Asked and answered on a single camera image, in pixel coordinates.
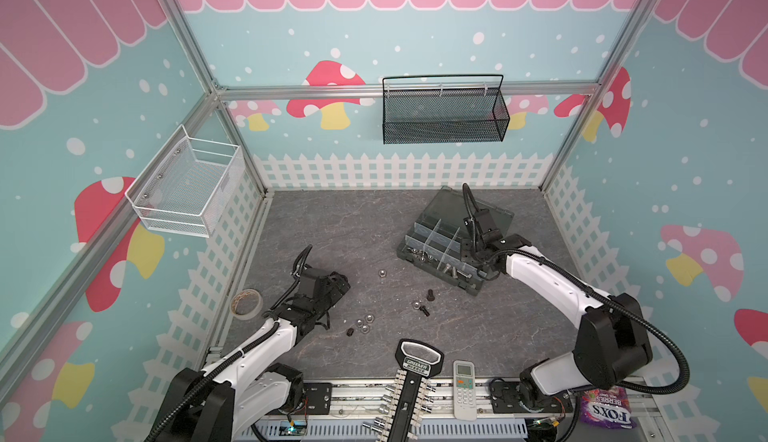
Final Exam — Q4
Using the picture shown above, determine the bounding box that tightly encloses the masking tape roll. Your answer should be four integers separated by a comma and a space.
230, 289, 264, 321

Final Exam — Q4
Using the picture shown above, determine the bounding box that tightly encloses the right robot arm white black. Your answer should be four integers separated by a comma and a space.
462, 184, 691, 410

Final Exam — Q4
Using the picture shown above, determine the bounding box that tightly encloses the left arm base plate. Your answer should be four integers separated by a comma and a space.
269, 382, 333, 417

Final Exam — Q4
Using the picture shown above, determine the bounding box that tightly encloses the black mesh wall basket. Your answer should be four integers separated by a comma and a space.
382, 74, 511, 145

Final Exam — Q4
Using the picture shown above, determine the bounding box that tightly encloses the white remote control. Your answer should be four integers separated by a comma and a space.
452, 360, 477, 421

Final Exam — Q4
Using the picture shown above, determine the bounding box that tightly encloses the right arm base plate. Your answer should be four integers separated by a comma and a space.
487, 378, 531, 414

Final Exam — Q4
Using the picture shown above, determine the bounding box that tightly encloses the white wire wall basket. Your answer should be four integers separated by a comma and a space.
125, 126, 245, 238

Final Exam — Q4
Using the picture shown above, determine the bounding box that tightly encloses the black bolts cluster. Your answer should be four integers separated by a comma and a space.
414, 289, 435, 317

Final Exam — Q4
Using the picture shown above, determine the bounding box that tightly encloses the black tool with sockets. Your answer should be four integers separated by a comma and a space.
363, 338, 444, 442

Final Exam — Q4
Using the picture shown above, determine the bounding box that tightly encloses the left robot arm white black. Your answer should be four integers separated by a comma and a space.
145, 246, 350, 441

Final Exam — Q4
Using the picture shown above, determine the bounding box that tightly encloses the grey compartment organizer box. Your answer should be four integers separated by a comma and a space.
396, 184, 514, 296

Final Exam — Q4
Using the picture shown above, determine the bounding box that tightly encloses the purple Fox's candy bag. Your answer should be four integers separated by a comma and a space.
579, 387, 636, 430

